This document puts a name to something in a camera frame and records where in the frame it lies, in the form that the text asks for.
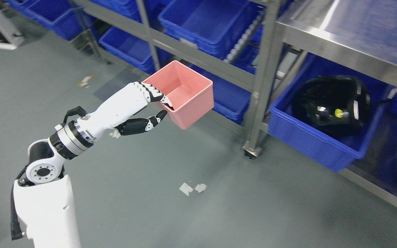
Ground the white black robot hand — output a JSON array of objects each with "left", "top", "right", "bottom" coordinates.
[{"left": 76, "top": 82, "right": 174, "bottom": 141}]

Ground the pink plastic storage box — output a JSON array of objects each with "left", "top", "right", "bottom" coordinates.
[{"left": 143, "top": 61, "right": 214, "bottom": 130}]

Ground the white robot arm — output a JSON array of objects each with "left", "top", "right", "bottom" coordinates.
[{"left": 10, "top": 106, "right": 94, "bottom": 248}]

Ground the blue shelf bin left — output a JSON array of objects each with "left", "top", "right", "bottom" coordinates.
[{"left": 98, "top": 26, "right": 156, "bottom": 75}]

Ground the blue shelf bin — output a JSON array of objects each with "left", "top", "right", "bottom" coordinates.
[
  {"left": 158, "top": 0, "right": 263, "bottom": 60},
  {"left": 98, "top": 26, "right": 156, "bottom": 75},
  {"left": 188, "top": 64, "right": 251, "bottom": 125}
]

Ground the blue shelf bin lower centre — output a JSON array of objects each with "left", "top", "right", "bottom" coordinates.
[{"left": 188, "top": 64, "right": 251, "bottom": 125}]

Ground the stainless steel shelf rack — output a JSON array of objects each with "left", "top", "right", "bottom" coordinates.
[{"left": 68, "top": 0, "right": 286, "bottom": 159}]

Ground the blue bin with helmet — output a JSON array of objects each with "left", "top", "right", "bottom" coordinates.
[{"left": 268, "top": 53, "right": 393, "bottom": 172}]

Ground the black helmet device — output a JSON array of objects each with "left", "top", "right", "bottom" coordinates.
[{"left": 292, "top": 75, "right": 371, "bottom": 137}]

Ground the stainless steel cart table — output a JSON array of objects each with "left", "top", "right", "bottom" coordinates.
[{"left": 243, "top": 0, "right": 397, "bottom": 210}]

